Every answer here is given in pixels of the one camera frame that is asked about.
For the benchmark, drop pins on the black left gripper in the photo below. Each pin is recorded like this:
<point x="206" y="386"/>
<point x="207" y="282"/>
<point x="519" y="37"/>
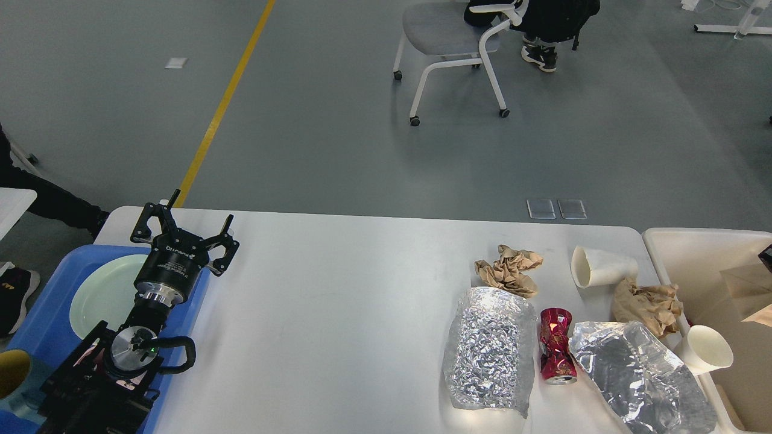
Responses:
<point x="172" y="268"/>

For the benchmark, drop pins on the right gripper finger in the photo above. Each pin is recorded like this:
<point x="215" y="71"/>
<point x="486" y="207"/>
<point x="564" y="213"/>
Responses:
<point x="765" y="257"/>

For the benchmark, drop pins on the light green plate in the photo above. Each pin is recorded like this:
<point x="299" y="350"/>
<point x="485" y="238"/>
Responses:
<point x="108" y="294"/>

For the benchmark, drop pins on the teal mug yellow inside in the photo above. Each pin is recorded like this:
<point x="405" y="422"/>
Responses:
<point x="22" y="376"/>

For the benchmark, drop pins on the aluminium foil sheet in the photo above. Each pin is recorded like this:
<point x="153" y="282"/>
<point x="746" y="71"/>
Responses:
<point x="488" y="360"/>

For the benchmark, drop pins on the foil piece under arm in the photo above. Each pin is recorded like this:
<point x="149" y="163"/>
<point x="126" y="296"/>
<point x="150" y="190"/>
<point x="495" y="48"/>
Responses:
<point x="644" y="383"/>

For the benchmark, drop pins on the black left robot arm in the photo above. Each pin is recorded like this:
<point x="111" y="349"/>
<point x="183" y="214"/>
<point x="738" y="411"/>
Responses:
<point x="104" y="385"/>

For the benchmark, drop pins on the beige plastic bin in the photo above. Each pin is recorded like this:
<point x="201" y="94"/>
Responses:
<point x="694" y="259"/>

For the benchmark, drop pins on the white paper cup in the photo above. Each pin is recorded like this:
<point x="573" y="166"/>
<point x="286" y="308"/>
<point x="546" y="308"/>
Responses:
<point x="704" y="350"/>
<point x="591" y="267"/>

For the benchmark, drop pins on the crumpled napkin by bin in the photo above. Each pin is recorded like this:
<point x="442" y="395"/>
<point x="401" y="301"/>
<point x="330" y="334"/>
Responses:
<point x="657" y="307"/>

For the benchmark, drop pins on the blue plastic tray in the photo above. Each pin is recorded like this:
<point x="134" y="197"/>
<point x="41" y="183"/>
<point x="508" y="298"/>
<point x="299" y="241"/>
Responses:
<point x="47" y="334"/>

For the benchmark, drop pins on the person dark clothing left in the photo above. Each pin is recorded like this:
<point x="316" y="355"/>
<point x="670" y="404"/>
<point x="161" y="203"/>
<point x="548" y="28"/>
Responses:
<point x="52" y="202"/>

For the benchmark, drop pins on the white stand base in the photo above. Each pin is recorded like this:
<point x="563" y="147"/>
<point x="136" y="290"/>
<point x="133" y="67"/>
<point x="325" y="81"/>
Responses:
<point x="747" y="18"/>

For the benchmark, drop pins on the red small packet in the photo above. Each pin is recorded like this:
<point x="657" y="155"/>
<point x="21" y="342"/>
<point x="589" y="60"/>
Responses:
<point x="556" y="364"/>

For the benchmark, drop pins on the crumpled brown napkin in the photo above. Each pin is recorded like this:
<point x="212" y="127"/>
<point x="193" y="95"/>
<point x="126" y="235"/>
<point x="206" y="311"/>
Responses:
<point x="508" y="272"/>

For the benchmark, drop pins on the person black sneakers right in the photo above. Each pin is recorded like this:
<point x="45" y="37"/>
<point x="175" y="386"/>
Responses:
<point x="542" y="54"/>

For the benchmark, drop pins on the black backpack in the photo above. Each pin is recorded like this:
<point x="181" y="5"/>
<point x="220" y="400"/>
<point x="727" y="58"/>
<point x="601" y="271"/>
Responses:
<point x="546" y="23"/>

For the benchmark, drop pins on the white grey office chair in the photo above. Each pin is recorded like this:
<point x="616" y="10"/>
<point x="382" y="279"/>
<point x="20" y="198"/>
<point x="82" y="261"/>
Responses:
<point x="437" y="30"/>

